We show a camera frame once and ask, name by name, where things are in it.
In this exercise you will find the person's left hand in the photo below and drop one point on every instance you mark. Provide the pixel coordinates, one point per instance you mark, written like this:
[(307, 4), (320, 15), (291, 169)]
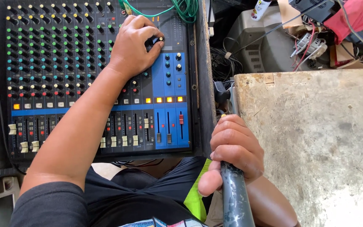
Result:
[(131, 50)]

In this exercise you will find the person's right hand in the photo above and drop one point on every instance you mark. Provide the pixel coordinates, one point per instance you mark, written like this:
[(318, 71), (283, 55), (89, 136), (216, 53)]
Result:
[(238, 151)]

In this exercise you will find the black yellow-capped mixer knob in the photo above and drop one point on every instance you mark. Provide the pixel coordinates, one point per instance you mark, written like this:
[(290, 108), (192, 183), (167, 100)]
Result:
[(160, 40)]

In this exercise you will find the black wooden mixer case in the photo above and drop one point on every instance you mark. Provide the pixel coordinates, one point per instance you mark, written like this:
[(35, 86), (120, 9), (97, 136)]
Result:
[(205, 104)]

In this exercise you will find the black power adapter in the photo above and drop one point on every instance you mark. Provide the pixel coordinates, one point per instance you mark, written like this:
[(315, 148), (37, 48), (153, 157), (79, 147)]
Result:
[(221, 91)]

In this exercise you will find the black shorts with yellow stripe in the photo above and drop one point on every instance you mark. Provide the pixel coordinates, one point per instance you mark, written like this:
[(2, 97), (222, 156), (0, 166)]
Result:
[(172, 183)]

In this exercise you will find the black and blue audio mixer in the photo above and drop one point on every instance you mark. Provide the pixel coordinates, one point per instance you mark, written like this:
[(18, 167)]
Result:
[(58, 63)]

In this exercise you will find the black round stool seat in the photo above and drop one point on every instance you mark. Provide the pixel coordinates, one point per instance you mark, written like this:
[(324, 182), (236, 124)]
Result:
[(134, 178)]

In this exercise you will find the grey tube television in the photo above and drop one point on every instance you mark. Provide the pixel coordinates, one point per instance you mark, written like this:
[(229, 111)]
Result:
[(263, 44)]

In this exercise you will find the white spray can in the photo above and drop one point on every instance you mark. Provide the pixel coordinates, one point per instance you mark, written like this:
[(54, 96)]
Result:
[(260, 8)]

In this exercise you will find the brown cardboard pieces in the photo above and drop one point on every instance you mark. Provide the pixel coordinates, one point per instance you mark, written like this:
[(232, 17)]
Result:
[(345, 55)]

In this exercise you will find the black electronic device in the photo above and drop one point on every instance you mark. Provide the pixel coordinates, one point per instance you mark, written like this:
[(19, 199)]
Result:
[(313, 8)]

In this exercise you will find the person's black shirt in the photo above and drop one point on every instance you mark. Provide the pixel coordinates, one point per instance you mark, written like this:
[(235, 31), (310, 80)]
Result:
[(49, 205)]

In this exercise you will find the pink cloth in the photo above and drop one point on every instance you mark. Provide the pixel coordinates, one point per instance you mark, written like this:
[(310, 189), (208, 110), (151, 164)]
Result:
[(354, 17)]

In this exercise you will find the white plastic frame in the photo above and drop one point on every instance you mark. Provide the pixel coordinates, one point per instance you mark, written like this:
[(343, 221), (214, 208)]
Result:
[(8, 189)]

